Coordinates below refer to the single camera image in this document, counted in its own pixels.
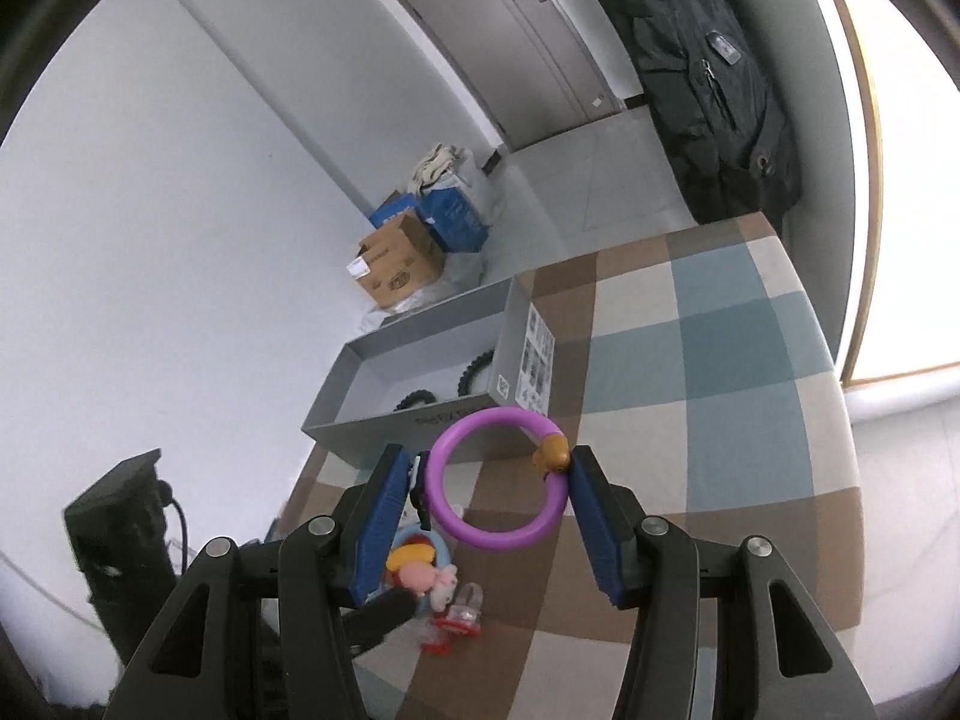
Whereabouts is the white cloth bag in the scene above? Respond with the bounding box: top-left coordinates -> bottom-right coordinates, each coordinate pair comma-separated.
406,141 -> 472,197

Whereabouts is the grey cardboard box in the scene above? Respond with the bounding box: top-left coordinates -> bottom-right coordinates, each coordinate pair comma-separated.
301,276 -> 557,466

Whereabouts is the black backpack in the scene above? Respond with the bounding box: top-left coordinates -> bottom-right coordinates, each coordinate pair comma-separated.
583,0 -> 803,238

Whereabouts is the red and clear hair clip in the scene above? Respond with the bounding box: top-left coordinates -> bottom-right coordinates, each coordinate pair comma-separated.
420,583 -> 485,655

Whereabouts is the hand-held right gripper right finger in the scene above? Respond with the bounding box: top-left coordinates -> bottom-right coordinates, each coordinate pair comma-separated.
568,445 -> 878,720

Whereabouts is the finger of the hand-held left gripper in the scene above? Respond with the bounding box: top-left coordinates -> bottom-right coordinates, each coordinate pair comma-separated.
343,588 -> 418,650

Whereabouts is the grey door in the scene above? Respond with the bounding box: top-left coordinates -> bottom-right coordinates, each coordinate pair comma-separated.
358,0 -> 625,149

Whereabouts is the checked tablecloth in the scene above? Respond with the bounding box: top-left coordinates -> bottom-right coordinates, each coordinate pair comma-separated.
289,211 -> 860,720

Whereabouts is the brown cardboard box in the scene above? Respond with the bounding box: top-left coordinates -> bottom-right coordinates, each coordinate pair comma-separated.
346,211 -> 448,310

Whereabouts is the black cable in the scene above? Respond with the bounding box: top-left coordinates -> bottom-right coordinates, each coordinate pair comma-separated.
166,493 -> 190,575

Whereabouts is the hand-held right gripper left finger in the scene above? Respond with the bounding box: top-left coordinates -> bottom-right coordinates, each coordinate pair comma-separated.
105,444 -> 412,720

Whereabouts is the small blue box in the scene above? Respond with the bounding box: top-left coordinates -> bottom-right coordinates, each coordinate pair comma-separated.
368,190 -> 422,230

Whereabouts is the blue ring bracelet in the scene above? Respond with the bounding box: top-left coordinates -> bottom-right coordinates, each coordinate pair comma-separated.
390,527 -> 455,601

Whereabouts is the large blue box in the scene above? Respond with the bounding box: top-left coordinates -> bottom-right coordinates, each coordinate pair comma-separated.
416,181 -> 490,253

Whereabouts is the window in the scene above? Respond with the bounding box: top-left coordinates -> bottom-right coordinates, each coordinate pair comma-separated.
806,0 -> 960,391

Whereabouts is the yellow and pink toy charm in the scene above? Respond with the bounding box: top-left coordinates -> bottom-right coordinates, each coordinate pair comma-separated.
385,543 -> 460,613

